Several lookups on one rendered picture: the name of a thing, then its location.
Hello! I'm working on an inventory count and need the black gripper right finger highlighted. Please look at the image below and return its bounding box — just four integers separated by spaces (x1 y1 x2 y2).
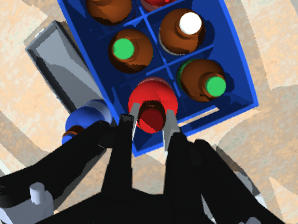
162 109 285 224

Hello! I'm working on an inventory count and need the brown bottle with blue cap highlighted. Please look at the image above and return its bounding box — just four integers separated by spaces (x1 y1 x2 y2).
85 0 136 30

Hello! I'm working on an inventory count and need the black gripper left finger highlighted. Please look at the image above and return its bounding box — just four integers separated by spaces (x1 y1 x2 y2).
0 102 140 224

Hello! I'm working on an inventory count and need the brown bottle with white cap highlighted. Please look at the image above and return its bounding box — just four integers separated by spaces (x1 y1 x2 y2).
159 8 206 55

